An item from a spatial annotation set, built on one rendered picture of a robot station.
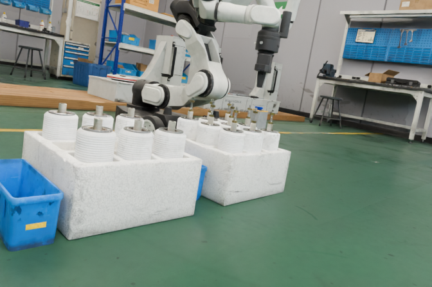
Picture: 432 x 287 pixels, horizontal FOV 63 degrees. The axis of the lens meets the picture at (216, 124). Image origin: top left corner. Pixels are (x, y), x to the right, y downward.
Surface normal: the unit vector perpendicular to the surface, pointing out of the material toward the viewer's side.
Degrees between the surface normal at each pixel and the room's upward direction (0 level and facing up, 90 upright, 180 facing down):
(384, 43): 90
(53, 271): 0
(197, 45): 113
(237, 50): 90
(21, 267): 0
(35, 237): 92
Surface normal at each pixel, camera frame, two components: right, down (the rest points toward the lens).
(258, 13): -0.20, 0.09
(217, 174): -0.67, -0.01
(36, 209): 0.68, 0.23
